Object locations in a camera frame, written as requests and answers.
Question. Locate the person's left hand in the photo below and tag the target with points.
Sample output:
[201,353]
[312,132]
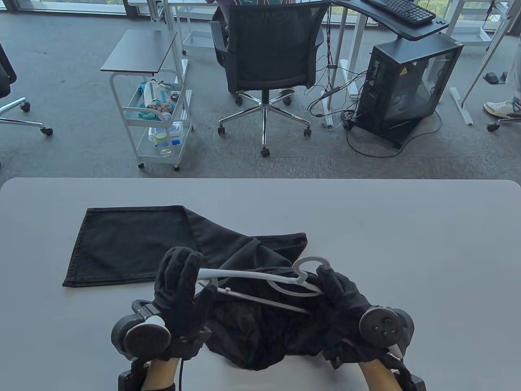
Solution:
[179,301]

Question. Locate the person's right hand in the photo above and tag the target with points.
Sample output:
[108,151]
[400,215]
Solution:
[346,293]

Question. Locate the gray hanger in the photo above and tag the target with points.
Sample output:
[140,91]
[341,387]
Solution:
[300,280]

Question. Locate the black trousers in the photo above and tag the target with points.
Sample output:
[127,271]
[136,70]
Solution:
[134,244]

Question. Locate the person's right forearm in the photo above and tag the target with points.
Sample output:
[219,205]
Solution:
[378,376]

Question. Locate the person's left forearm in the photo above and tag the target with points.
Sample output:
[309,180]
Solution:
[160,374]

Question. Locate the black round hand controller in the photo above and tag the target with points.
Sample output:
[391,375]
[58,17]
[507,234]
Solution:
[146,338]
[384,328]

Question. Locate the pale green cup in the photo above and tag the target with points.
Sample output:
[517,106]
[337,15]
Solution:
[160,138]

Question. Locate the white spray bottle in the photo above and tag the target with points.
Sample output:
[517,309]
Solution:
[151,93]

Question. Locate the chrome chair leg with caster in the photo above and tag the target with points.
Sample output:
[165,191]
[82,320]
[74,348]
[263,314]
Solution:
[494,126]

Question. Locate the black computer tower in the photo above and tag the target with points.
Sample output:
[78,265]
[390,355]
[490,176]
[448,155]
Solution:
[407,53]

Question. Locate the dark small side table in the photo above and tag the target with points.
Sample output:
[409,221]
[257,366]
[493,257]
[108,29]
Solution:
[138,51]

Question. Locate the black mesh office chair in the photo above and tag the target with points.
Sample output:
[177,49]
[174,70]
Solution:
[268,49]

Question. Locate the black foot pedal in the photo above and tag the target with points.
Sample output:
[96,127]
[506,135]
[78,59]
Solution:
[491,78]
[505,77]

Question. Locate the white rolling cart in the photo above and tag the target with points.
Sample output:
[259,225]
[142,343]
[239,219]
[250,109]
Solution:
[195,38]

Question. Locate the dark desk with white legs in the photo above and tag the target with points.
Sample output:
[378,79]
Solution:
[423,32]

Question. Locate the black chair with chrome base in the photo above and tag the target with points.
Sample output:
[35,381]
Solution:
[7,73]

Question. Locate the white tray cart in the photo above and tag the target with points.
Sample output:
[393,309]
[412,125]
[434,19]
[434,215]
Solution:
[472,36]

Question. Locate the black keyboard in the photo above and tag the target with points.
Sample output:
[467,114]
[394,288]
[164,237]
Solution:
[403,10]

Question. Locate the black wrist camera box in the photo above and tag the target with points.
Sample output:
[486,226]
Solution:
[132,376]
[413,383]

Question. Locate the white aluminium frame stand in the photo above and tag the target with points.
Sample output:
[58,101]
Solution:
[462,104]

